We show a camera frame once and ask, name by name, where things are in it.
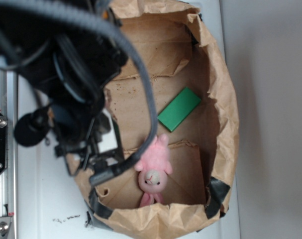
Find silver corner bracket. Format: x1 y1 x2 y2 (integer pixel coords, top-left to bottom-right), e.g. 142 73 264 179
0 217 14 239

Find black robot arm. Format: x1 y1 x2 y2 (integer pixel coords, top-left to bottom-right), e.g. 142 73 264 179
0 0 128 172

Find pink plush bunny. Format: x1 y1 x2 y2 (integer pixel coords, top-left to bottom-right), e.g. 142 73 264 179
134 134 173 207

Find brown paper bag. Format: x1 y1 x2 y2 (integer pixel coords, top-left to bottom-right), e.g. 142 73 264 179
66 0 240 239

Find aluminium frame rail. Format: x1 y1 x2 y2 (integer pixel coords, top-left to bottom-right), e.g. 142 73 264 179
0 70 17 238

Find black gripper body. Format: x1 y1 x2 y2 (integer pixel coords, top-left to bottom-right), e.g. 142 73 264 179
14 99 124 176

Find grey sleeved cable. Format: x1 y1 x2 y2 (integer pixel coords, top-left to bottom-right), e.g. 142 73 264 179
0 0 158 186

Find green rectangular block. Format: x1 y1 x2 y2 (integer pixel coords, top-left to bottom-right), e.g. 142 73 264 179
158 87 201 132

